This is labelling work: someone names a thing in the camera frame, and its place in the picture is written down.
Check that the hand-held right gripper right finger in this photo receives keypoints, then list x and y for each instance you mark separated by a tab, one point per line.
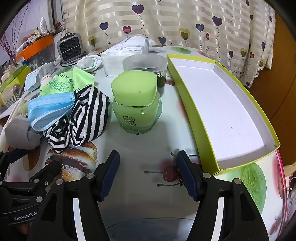
187	178

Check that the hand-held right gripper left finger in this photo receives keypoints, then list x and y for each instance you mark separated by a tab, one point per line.
108	178

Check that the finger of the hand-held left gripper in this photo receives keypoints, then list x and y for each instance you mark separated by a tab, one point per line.
49	172
16	155

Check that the grey sock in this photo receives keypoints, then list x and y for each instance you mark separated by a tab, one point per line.
19	134

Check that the black white striped sock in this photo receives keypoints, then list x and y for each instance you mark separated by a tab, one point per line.
56	136
90	115

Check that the blue face mask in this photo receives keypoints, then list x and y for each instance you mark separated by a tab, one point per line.
49	109

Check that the green-edged white cardboard box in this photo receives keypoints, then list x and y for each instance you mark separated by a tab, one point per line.
226	111

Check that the white gauze roll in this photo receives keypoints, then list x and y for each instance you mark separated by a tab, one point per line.
47	80

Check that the green printed cloth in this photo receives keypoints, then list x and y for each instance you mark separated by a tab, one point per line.
67	82

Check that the white lid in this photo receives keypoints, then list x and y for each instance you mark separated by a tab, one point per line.
89	63

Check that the fruit print tablecloth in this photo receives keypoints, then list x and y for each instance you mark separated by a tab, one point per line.
143	153

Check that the grey zigzag pattern box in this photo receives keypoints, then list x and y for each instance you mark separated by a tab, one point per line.
10	98

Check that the green cardboard box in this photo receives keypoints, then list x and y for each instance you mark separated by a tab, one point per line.
13	78

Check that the light blue packet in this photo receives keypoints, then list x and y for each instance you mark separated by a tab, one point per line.
32	80

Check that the green ball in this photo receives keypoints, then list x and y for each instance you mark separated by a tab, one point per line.
134	92

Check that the purple twig decoration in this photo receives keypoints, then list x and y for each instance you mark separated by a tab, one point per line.
8	47

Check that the orange lid clear container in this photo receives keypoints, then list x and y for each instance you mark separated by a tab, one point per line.
37	48

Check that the clear plastic jar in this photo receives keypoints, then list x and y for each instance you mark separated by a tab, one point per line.
144	63

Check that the small grey heater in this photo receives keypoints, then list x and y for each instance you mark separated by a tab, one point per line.
70	47

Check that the white tissue pack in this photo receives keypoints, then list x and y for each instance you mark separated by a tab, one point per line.
122	53

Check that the wooden cabinet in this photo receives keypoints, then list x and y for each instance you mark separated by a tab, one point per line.
277	81

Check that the heart print striped curtain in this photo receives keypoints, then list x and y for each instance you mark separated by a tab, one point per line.
185	18

